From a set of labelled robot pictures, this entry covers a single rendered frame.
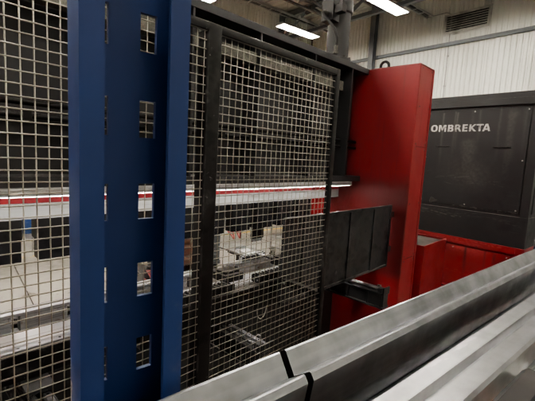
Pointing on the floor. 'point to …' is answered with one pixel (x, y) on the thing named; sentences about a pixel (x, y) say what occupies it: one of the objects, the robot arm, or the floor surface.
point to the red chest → (428, 264)
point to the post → (212, 83)
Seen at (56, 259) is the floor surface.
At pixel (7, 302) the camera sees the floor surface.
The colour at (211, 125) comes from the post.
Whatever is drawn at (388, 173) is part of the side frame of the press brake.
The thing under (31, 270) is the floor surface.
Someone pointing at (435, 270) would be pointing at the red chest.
